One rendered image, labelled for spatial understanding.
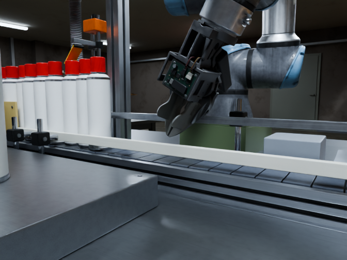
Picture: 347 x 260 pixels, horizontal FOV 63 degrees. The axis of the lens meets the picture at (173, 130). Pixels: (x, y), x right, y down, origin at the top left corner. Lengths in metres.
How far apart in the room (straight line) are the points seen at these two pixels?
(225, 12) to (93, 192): 0.31
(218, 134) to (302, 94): 8.20
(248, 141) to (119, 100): 0.37
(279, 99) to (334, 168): 8.76
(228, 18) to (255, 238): 0.30
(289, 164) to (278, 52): 0.46
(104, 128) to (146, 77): 11.29
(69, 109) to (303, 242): 0.56
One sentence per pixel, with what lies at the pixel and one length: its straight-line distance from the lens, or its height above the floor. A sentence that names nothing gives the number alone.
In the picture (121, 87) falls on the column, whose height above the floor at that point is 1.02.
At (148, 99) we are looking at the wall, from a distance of 11.83.
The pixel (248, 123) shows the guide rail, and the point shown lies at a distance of 0.51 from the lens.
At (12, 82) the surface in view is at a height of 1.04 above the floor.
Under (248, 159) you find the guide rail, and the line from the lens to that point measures 0.44.
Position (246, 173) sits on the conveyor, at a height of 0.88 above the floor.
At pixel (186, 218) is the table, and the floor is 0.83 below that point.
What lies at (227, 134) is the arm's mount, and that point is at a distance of 0.83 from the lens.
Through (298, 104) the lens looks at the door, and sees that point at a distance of 9.02.
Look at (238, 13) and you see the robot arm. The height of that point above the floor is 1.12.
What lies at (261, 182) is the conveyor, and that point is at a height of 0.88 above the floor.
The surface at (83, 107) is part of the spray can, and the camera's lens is 0.69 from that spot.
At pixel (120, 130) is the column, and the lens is 0.80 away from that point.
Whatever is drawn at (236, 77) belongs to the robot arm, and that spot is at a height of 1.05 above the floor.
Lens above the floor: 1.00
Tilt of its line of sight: 7 degrees down
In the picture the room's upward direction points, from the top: straight up
